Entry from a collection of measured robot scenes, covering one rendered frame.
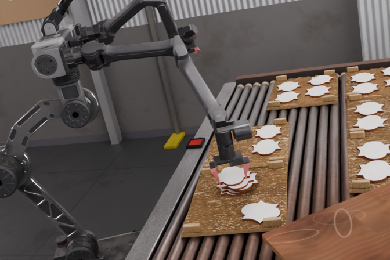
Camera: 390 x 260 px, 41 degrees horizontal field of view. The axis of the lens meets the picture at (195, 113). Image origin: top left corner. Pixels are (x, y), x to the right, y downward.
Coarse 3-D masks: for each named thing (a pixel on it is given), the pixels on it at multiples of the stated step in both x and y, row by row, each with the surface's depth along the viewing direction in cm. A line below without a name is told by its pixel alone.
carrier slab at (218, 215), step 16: (208, 176) 206; (256, 176) 198; (272, 176) 196; (208, 192) 195; (256, 192) 188; (272, 192) 185; (192, 208) 186; (208, 208) 184; (224, 208) 182; (240, 208) 180; (208, 224) 175; (224, 224) 173; (240, 224) 171; (256, 224) 169
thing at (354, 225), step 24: (384, 192) 152; (312, 216) 148; (336, 216) 146; (360, 216) 144; (384, 216) 142; (264, 240) 145; (288, 240) 140; (312, 240) 138; (336, 240) 136; (360, 240) 134; (384, 240) 132
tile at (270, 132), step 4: (264, 128) 237; (268, 128) 236; (272, 128) 235; (276, 128) 234; (280, 128) 234; (260, 132) 233; (264, 132) 232; (268, 132) 232; (272, 132) 231; (276, 132) 230; (280, 132) 229; (256, 136) 231; (260, 136) 229; (264, 136) 228; (268, 136) 228; (272, 136) 227
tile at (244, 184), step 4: (248, 172) 193; (244, 180) 188; (248, 180) 187; (252, 180) 188; (224, 184) 189; (240, 184) 186; (244, 184) 186; (224, 188) 188; (232, 188) 185; (236, 188) 184; (240, 188) 184
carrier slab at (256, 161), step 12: (252, 132) 237; (288, 132) 229; (216, 144) 234; (240, 144) 228; (252, 144) 226; (288, 144) 220; (252, 156) 215; (264, 156) 213; (276, 156) 211; (252, 168) 206
